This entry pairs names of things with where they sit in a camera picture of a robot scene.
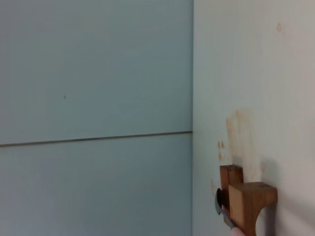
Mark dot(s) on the wooden spoon rest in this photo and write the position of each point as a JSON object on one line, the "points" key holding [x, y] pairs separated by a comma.
{"points": [[248, 206]]}

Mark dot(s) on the metal spoon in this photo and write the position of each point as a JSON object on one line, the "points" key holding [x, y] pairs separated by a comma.
{"points": [[218, 201]]}

